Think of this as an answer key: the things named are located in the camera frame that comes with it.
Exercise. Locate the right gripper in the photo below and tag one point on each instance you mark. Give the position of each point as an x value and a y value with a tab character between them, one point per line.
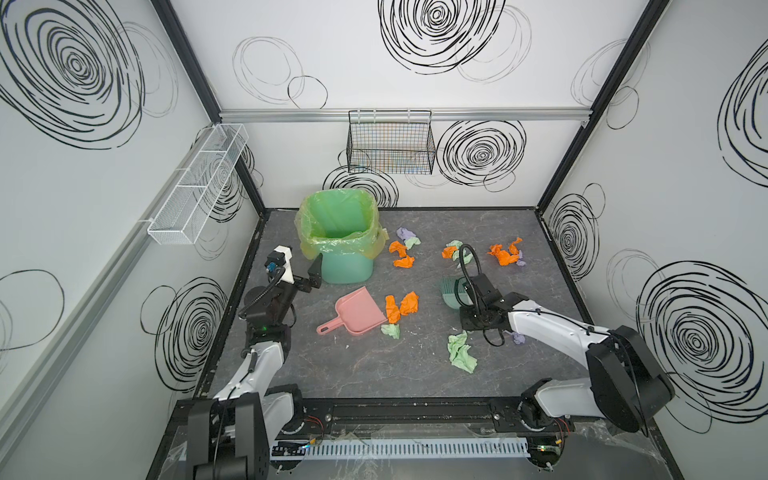
474	286

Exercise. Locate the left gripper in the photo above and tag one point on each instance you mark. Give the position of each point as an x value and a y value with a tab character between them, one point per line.
303	283

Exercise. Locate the teal hand brush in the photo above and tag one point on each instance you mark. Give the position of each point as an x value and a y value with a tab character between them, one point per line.
448	292

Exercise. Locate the pink plastic dustpan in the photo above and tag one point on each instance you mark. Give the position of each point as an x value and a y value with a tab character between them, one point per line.
357	312

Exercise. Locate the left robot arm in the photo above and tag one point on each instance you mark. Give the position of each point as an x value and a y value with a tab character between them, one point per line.
230	435

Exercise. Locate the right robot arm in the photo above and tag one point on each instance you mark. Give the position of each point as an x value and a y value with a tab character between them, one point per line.
624	384

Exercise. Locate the green paper scrap front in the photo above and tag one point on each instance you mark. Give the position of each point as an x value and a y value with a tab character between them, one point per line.
459	353

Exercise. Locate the green trash bin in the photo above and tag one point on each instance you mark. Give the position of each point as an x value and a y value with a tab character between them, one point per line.
346	269

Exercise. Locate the yellow-green bin liner bag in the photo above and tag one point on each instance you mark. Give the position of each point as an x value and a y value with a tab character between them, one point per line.
340	222

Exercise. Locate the orange paper scrap far right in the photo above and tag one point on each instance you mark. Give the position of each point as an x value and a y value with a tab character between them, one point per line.
507	255

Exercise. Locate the orange paper scrap centre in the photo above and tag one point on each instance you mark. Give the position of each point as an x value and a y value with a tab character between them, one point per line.
396	310

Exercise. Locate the orange paper scrap near bin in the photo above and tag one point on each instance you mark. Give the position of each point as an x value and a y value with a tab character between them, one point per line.
403	260

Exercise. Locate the purple paper scrap back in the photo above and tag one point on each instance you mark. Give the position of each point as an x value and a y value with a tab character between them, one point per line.
408	238

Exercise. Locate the small green scrap centre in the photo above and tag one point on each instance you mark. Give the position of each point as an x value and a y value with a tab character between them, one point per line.
391	330

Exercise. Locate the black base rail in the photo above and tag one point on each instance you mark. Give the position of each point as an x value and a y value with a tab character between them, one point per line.
506	414

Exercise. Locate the white mesh wall shelf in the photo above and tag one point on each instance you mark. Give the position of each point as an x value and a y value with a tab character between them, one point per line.
190	204

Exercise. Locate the black wire basket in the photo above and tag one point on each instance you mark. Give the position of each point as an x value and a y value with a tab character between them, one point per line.
394	141

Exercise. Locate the grey slotted cable duct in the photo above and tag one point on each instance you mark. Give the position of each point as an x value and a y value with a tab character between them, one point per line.
401	449

